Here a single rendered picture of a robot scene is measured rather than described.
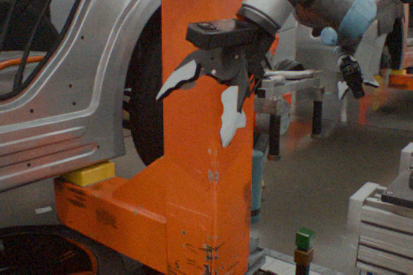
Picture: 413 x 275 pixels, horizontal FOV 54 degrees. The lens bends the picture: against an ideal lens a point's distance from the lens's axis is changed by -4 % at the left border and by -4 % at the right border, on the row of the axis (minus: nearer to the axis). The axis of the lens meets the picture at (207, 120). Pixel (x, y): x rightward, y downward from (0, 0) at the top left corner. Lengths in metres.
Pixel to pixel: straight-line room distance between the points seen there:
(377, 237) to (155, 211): 0.56
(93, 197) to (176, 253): 0.34
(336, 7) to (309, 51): 3.30
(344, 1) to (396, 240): 0.59
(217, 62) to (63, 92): 0.73
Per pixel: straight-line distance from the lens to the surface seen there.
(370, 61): 4.14
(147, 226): 1.17
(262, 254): 2.02
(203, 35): 0.58
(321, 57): 4.00
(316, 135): 1.67
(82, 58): 1.34
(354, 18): 0.71
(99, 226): 1.35
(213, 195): 0.98
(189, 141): 0.98
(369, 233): 1.08
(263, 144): 1.84
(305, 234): 1.12
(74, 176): 1.40
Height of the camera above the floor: 1.17
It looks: 12 degrees down
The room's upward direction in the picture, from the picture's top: straight up
